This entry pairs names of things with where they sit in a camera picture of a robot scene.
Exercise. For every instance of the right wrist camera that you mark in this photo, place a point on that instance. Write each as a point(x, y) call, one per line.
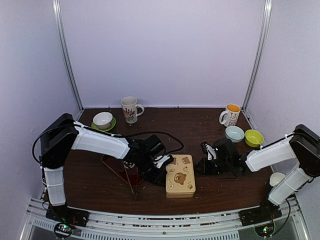
point(208, 150)

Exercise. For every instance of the white mug yellow interior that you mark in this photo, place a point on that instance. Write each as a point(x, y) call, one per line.
point(230, 115)

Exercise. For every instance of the left aluminium frame post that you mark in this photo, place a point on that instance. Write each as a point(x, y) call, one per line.
point(66, 57)

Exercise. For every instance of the tall floral beige mug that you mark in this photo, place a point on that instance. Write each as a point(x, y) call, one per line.
point(131, 109)

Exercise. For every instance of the dark red lacquer tray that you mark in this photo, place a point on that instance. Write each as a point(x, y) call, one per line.
point(116, 166)

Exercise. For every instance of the right aluminium frame post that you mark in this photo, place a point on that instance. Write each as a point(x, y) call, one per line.
point(264, 30)

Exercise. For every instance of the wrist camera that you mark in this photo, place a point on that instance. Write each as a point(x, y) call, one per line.
point(208, 150)
point(163, 160)

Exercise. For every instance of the white bowl near right base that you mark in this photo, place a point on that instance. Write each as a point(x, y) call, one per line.
point(276, 178)

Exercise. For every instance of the lime green bowl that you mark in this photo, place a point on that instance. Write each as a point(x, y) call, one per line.
point(253, 138)

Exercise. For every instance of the beige chocolate tin box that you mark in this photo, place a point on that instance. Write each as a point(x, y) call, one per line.
point(179, 195)

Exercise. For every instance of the aluminium frame post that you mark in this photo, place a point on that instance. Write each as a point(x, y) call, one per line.
point(66, 57)
point(264, 30)

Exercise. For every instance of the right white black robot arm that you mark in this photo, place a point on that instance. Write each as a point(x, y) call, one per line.
point(302, 144)

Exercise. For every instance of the black tongs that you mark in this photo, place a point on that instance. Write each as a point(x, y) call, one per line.
point(132, 177)

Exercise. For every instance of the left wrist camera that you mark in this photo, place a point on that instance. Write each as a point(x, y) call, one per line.
point(163, 160)

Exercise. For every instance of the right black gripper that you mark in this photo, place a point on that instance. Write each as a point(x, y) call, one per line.
point(204, 170)

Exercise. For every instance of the green saucer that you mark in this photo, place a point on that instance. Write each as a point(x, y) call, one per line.
point(112, 125)

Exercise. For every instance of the beige illustrated tin lid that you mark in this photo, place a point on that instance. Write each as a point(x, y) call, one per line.
point(180, 177)

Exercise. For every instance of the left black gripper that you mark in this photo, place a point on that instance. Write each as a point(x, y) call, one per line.
point(155, 179)

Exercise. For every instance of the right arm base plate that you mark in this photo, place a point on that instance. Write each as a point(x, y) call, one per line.
point(258, 215)

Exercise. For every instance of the front aluminium rail frame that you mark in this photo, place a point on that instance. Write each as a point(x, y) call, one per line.
point(224, 225)

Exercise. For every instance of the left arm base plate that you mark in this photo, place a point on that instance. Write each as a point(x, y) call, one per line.
point(68, 215)

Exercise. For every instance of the white teacup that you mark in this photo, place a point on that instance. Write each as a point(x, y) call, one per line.
point(103, 120)

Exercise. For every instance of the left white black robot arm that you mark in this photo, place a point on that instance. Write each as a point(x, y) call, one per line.
point(66, 134)

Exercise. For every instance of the pale blue bowl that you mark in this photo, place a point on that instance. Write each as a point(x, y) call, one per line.
point(234, 133)

